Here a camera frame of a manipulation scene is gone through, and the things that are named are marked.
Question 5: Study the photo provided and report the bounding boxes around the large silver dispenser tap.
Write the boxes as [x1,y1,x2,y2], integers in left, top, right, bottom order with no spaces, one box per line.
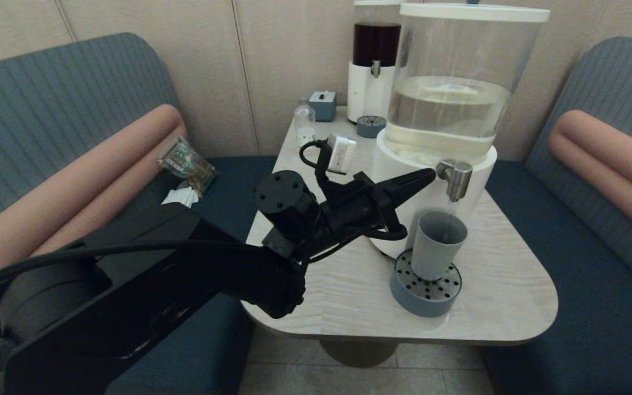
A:
[437,160,473,202]

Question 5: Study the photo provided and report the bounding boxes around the small blue round drip tray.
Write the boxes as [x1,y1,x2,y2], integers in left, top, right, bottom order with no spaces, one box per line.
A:
[356,115,387,138]

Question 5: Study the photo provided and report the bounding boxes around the grey perforated drip tray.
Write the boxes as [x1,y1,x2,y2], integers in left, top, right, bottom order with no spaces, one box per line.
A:
[390,249,462,318]

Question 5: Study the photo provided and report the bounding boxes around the small clear plastic bottle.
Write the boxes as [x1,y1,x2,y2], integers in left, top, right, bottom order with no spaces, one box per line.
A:
[293,98,317,148]

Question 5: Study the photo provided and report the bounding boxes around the pink bolster cushion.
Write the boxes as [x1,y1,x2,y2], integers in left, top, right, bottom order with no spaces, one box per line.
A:
[0,104,188,305]
[547,110,632,250]

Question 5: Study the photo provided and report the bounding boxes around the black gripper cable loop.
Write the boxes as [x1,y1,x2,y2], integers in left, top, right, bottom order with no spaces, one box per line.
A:
[365,224,408,241]

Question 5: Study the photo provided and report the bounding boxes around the large clear water dispenser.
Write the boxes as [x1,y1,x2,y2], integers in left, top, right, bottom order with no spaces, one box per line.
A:
[368,0,551,259]

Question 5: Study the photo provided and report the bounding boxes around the white paper napkins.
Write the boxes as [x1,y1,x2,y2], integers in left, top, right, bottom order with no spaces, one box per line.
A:
[161,188,199,208]

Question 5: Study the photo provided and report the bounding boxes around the grey-blue plastic cup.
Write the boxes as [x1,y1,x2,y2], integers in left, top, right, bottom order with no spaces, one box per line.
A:
[410,211,468,281]

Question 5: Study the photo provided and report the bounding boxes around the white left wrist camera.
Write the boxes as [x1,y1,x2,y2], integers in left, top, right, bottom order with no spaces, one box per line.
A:
[327,136,357,175]

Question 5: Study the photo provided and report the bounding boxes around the thin black camera cable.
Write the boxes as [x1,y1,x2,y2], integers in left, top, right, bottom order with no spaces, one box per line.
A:
[299,140,330,182]

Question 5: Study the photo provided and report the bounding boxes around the clear plastic snack bag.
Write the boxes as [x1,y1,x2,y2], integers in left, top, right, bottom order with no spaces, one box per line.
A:
[157,137,219,197]

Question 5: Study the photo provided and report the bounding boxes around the blue upholstered sofa bench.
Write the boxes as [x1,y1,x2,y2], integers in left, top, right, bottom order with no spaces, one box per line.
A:
[0,32,278,395]
[478,36,632,395]

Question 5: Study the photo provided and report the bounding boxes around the dark drink dispenser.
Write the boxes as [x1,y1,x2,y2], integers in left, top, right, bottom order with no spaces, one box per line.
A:
[347,0,405,124]

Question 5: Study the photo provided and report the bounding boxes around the blue-grey tissue box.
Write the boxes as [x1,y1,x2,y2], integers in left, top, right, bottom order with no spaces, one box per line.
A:
[309,91,337,122]

